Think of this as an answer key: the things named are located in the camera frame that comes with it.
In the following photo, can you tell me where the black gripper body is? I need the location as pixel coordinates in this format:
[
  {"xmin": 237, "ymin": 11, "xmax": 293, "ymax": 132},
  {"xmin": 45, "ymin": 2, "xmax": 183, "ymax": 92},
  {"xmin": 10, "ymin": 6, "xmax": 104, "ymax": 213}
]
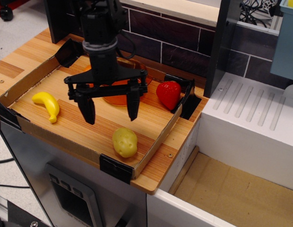
[{"xmin": 64, "ymin": 41, "xmax": 147, "ymax": 101}]

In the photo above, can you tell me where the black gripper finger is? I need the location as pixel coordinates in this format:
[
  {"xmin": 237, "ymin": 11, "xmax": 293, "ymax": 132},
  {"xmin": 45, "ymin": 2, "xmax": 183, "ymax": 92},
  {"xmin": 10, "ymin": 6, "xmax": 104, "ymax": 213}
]
[
  {"xmin": 76, "ymin": 92, "xmax": 95, "ymax": 125},
  {"xmin": 127, "ymin": 83, "xmax": 140, "ymax": 121}
]

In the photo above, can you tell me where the yellow toy potato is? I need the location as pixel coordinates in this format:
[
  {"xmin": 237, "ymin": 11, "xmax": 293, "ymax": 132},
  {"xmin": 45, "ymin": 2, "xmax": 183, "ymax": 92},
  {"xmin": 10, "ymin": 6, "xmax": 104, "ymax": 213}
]
[{"xmin": 112, "ymin": 128, "xmax": 138, "ymax": 158}]

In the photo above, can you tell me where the orange toy carrot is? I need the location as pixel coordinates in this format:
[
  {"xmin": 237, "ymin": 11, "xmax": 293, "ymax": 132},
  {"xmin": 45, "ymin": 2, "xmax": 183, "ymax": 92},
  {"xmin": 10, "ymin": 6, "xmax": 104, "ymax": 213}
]
[{"xmin": 84, "ymin": 65, "xmax": 92, "ymax": 72}]

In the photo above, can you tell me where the orange transparent plastic pot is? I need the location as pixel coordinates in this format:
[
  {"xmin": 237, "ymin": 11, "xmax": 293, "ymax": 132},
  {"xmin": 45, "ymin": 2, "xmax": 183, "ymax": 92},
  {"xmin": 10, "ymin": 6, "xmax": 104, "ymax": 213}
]
[{"xmin": 104, "ymin": 57, "xmax": 153, "ymax": 106}]

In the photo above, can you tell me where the cardboard fence with black tape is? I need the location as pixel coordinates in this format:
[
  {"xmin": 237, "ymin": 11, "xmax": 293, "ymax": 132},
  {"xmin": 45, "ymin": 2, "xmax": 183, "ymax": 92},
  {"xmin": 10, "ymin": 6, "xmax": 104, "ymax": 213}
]
[{"xmin": 0, "ymin": 37, "xmax": 206, "ymax": 191}]

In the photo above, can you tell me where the yellow toy banana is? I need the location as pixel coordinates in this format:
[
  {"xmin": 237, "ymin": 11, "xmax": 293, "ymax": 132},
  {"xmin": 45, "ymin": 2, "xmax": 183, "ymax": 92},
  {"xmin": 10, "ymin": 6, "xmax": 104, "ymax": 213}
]
[{"xmin": 32, "ymin": 92, "xmax": 60, "ymax": 123}]

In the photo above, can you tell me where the red toy strawberry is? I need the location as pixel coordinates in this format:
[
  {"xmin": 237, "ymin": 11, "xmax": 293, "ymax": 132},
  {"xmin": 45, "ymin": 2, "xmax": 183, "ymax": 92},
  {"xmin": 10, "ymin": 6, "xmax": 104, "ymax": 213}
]
[{"xmin": 156, "ymin": 81, "xmax": 181, "ymax": 110}]

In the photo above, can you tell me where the black caster wheel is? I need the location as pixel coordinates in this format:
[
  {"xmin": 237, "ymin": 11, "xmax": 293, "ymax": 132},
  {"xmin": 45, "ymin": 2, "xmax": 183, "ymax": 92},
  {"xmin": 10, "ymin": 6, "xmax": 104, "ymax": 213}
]
[{"xmin": 0, "ymin": 5, "xmax": 13, "ymax": 21}]

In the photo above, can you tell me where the white toy sink unit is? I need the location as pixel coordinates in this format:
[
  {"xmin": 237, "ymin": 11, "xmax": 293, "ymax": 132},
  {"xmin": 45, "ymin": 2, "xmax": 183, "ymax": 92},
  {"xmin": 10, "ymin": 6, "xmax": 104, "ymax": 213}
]
[{"xmin": 147, "ymin": 73, "xmax": 293, "ymax": 227}]

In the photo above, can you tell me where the blue-grey plastic bin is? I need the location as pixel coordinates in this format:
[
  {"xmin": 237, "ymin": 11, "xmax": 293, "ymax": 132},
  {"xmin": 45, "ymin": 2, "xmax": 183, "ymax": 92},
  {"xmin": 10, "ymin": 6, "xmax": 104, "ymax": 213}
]
[{"xmin": 270, "ymin": 0, "xmax": 293, "ymax": 80}]

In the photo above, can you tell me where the dark grey vertical post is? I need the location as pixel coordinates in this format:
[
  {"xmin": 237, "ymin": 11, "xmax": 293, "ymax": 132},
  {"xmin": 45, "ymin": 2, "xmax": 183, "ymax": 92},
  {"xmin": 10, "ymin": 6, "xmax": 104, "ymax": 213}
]
[{"xmin": 204, "ymin": 0, "xmax": 241, "ymax": 98}]

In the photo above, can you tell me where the black cables bundle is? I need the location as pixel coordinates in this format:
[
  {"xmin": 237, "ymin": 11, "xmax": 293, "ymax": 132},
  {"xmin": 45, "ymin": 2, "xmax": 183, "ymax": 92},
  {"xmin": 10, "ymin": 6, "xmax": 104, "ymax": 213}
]
[{"xmin": 239, "ymin": 0, "xmax": 284, "ymax": 26}]

